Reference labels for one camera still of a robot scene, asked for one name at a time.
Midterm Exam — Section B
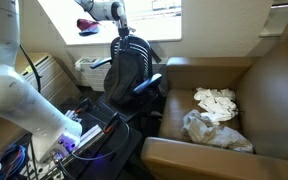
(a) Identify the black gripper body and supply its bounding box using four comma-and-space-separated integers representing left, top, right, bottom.
116, 13, 130, 32

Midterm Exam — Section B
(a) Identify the black cloth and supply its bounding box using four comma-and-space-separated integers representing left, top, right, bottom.
103, 35, 144, 106

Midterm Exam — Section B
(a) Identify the black slatted office chair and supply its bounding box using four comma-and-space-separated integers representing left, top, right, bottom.
89, 34, 165, 123

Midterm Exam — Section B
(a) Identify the brown leather sofa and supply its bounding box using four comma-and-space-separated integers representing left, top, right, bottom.
140, 39, 288, 180

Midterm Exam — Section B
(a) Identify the red and blue cap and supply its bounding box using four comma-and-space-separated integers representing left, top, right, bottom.
76, 18, 102, 37

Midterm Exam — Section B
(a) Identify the beige drawer cabinet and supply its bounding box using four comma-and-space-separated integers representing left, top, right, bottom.
15, 53, 82, 106

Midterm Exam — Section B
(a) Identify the red black table clamp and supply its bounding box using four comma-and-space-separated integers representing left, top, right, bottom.
73, 97, 96, 116
103, 111, 122, 135

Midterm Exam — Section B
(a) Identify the white crumpled towel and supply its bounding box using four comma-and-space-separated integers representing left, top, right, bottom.
193, 87, 240, 123

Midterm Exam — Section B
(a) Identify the black robot table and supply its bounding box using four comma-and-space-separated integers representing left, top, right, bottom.
58, 96, 144, 180

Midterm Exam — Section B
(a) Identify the grey crumpled cloth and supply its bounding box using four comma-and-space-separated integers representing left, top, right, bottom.
180, 109, 255, 154

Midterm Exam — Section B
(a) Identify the white textured window blind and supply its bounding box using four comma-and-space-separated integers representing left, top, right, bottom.
259, 2, 288, 37

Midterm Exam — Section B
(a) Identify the white wall heater unit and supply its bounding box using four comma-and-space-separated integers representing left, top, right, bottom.
74, 56, 112, 93

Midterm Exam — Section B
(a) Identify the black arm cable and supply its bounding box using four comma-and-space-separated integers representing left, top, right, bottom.
18, 44, 44, 95

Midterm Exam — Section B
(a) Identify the thin black looped cable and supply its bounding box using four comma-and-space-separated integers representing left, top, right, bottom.
69, 120, 132, 162

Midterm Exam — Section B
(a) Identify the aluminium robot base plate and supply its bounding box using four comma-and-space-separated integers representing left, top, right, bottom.
30, 109, 107, 180

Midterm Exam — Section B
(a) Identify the blue and red cable bundle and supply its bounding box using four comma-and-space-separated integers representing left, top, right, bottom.
0, 143, 29, 180

